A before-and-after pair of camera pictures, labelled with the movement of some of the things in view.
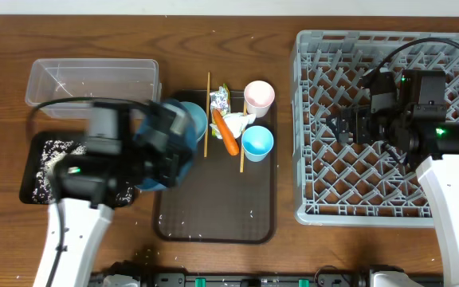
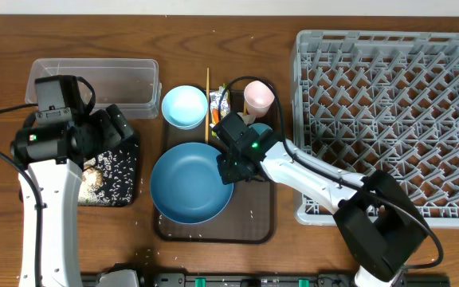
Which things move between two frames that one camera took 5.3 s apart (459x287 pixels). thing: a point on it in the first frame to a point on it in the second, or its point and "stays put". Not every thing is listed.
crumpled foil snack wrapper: (219, 100) stays put
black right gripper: (360, 115) to (227, 174)
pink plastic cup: (259, 96) stays put
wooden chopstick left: (206, 114) stays put
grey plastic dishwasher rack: (341, 183) stays put
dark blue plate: (184, 122) to (186, 185)
